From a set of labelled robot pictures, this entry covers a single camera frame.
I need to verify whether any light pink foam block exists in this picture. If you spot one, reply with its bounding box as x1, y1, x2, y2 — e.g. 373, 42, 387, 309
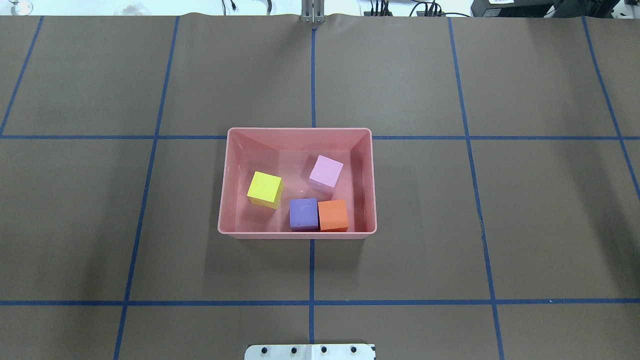
308, 155, 345, 196

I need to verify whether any purple foam block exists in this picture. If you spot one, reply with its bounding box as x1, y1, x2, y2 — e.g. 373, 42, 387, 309
289, 198, 320, 231

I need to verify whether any orange foam block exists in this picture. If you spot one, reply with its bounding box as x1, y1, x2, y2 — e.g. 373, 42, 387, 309
317, 199, 349, 232

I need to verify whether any yellow foam block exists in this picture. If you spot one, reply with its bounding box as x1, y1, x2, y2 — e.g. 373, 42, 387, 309
247, 171, 284, 210

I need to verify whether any pink plastic bin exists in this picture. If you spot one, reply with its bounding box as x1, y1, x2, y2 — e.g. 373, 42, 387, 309
217, 127, 378, 240

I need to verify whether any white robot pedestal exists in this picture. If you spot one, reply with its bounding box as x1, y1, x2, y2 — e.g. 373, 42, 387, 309
244, 343, 377, 360

